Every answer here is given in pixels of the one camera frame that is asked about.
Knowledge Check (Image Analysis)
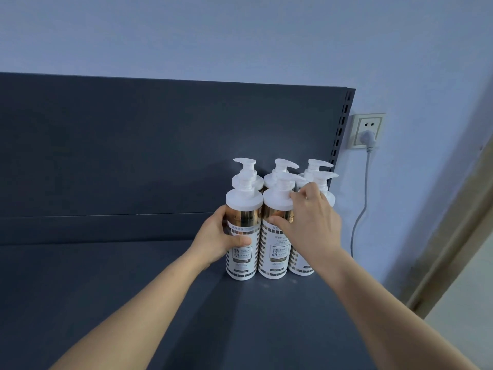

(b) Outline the white wall socket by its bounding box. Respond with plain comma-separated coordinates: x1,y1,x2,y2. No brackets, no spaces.
346,113,387,150

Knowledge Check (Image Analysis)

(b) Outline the person's right forearm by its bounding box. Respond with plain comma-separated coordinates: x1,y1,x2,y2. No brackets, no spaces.
315,246,480,370

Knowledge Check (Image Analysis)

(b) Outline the dark grey shelf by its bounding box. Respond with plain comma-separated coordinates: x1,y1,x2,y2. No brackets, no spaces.
0,72,380,370

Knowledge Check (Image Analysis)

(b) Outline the grey power plug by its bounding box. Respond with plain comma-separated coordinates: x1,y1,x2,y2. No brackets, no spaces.
360,129,378,151

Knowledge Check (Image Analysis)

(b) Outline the person's left hand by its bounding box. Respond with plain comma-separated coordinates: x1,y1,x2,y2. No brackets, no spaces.
189,203,253,272

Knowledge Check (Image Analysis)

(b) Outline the white door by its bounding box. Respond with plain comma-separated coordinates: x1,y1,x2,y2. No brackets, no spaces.
422,242,493,357

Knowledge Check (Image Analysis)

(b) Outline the cream door frame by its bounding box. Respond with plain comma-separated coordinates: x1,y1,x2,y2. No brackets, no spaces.
402,138,493,320

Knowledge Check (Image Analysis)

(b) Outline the person's left forearm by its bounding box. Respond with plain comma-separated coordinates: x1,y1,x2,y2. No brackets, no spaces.
50,250,211,370

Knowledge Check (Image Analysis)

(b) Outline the person's right hand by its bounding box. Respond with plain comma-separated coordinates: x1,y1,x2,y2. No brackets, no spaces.
268,182,344,268

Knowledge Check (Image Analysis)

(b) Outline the white pump bottles group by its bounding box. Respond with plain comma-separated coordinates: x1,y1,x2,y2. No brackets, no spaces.
232,157,339,277

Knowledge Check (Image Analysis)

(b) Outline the grey wall cable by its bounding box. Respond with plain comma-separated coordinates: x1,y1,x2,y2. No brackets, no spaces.
349,148,373,258

